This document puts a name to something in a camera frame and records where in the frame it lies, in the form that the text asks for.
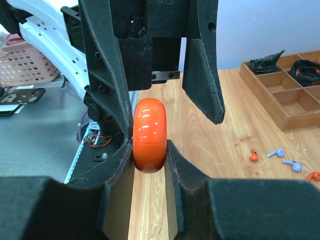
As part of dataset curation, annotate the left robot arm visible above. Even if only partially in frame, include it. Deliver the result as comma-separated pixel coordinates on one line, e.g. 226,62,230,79
0,0,225,138

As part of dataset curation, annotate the black orange rolled tie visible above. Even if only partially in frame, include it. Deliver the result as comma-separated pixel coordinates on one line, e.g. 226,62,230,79
288,59,320,87

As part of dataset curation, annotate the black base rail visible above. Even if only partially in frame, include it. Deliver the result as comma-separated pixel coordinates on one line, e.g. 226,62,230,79
63,121,125,184

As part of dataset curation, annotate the wooden compartment tray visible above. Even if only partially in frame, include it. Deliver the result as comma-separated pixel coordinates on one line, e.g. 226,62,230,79
240,50,320,131

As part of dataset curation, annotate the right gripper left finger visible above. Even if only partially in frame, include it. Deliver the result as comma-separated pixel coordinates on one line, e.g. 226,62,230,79
0,140,135,240

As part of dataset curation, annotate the dark green folded tie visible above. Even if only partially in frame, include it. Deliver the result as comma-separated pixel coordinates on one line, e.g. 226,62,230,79
248,50,285,75

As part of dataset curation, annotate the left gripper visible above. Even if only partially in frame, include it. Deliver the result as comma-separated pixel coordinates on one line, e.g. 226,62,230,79
60,0,226,140

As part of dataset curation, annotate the pink plastic basket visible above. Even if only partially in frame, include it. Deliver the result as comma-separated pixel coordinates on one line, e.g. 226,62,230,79
0,33,60,87

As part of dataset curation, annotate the orange earbud charging case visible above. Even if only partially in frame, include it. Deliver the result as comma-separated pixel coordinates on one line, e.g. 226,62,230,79
132,98,167,174

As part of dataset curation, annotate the purple earbud near tray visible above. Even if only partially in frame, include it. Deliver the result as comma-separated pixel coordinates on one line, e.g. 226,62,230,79
282,160,302,172

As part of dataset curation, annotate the orange earbud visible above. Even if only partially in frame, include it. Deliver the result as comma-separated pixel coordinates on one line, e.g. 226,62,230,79
249,148,259,162
306,171,320,182

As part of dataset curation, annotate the black phone with case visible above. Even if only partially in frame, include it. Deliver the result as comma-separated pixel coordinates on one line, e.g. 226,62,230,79
0,88,46,117

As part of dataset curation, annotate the purple earbud far left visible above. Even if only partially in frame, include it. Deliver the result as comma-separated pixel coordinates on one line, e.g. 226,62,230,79
267,148,285,158

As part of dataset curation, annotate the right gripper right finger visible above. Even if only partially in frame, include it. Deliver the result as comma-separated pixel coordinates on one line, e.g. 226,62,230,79
164,140,320,240

